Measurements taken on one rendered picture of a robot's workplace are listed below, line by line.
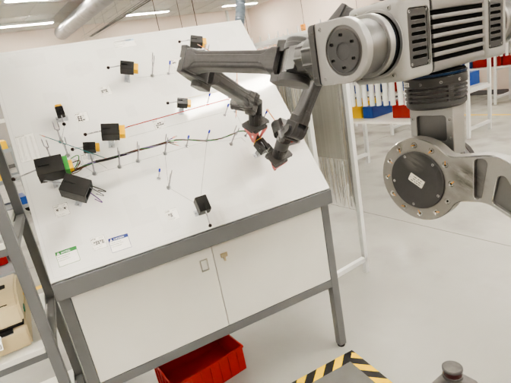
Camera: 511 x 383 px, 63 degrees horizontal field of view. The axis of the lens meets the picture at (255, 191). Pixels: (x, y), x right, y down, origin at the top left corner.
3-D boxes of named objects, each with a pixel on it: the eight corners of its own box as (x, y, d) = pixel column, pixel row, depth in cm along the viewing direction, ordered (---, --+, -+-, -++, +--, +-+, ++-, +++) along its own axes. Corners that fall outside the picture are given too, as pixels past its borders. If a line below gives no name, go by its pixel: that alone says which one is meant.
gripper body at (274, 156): (264, 157, 172) (267, 146, 166) (282, 147, 176) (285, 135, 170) (274, 168, 170) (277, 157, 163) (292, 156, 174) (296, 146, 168)
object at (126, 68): (107, 72, 183) (106, 58, 175) (134, 74, 186) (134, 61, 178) (107, 80, 181) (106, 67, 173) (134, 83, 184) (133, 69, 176)
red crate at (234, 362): (248, 368, 212) (242, 345, 208) (180, 413, 192) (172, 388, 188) (219, 343, 235) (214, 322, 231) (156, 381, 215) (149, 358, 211)
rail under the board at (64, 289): (332, 202, 189) (331, 189, 187) (57, 302, 143) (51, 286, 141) (325, 200, 193) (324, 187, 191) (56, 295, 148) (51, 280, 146)
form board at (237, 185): (51, 285, 144) (50, 283, 142) (-13, 57, 173) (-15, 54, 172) (328, 189, 189) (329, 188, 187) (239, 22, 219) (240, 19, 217)
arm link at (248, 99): (201, 87, 122) (209, 49, 122) (185, 84, 124) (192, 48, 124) (258, 118, 161) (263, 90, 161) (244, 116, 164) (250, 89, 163)
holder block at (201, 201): (202, 234, 163) (206, 226, 154) (191, 207, 167) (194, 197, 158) (213, 230, 165) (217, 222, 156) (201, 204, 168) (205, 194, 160)
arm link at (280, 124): (290, 128, 155) (306, 134, 160) (283, 106, 161) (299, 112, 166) (270, 147, 163) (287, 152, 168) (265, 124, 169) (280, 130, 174)
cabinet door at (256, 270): (331, 280, 201) (321, 204, 190) (230, 325, 180) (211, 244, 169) (328, 278, 204) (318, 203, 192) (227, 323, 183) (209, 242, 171)
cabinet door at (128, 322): (229, 325, 181) (210, 243, 169) (100, 383, 160) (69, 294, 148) (226, 323, 182) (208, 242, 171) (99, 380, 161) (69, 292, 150)
